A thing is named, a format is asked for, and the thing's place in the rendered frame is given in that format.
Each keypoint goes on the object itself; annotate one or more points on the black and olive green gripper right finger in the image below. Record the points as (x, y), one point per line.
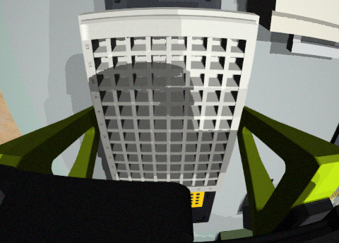
(311, 169)

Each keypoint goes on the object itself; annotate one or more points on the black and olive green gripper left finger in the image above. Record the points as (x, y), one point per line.
(36, 150)

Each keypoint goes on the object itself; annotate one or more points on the grey push-button box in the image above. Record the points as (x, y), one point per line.
(246, 214)

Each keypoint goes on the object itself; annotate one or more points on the pale grey bench mat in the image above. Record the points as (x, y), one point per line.
(299, 90)

